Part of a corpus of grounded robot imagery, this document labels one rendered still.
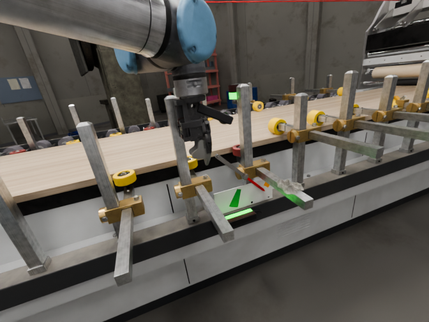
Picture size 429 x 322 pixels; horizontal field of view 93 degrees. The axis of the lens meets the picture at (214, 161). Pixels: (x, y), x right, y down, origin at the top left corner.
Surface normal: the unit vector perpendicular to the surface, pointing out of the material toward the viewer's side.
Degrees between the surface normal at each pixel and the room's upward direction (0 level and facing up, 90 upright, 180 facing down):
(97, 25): 135
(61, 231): 90
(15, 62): 90
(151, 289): 90
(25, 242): 90
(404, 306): 0
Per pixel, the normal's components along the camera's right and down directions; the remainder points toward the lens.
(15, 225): 0.34, 0.32
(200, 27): 0.78, 0.17
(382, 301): -0.11, -0.92
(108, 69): 0.61, 0.28
